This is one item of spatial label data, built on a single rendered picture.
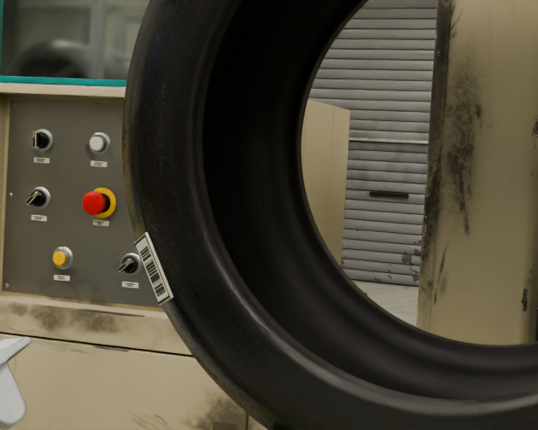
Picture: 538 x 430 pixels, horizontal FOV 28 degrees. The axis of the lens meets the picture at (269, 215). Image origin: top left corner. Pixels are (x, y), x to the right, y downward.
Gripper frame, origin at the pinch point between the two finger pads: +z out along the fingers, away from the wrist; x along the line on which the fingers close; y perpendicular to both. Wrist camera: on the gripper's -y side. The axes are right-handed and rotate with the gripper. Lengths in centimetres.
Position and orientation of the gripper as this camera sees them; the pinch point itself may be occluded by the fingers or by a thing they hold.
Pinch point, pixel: (10, 342)
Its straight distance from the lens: 89.4
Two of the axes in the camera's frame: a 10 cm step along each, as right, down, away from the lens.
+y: 6.3, 7.8, 0.0
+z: 7.0, -5.6, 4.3
